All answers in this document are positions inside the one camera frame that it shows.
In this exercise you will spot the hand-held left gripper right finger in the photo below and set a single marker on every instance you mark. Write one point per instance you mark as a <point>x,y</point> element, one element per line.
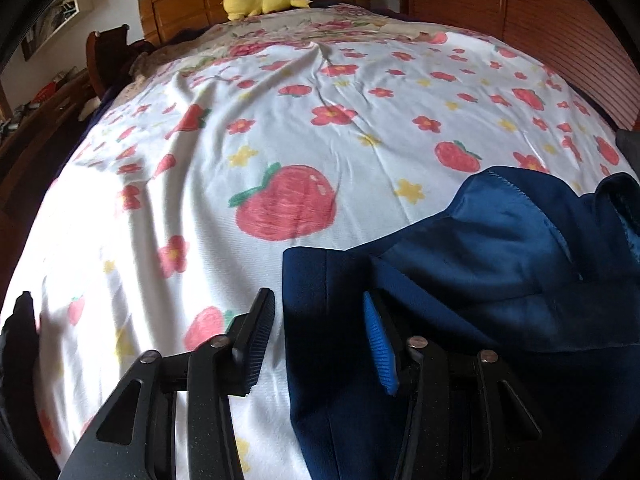
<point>380,345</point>

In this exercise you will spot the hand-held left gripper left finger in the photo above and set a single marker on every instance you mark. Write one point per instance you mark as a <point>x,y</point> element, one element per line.
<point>257,335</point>

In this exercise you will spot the navy blue suit jacket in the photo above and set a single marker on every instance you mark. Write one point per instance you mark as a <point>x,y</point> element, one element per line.
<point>500,270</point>

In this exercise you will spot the strawberry print bed sheet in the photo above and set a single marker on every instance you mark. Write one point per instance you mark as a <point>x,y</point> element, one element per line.
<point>250,135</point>

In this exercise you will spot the black garment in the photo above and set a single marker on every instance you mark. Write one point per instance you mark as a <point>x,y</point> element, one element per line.
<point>17,350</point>

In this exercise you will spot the long wooden cabinet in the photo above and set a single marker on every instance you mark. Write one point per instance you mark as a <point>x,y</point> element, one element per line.
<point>35,150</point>

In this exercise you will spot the beige floral quilt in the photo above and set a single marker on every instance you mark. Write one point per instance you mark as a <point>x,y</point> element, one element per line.
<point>300,30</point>

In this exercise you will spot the grey cloth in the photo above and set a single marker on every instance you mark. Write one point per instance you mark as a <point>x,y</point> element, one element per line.
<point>629,146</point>

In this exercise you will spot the wooden chair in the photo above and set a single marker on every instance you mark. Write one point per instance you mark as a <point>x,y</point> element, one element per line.
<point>107,52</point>

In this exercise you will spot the red box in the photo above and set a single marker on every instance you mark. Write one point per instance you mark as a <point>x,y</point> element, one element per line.
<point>46,93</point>

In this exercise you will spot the wooden bed headboard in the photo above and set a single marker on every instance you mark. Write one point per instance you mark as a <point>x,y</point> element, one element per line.
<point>190,5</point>

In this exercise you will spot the wooden slatted wardrobe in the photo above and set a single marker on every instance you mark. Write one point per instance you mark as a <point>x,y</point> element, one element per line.
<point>550,20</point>

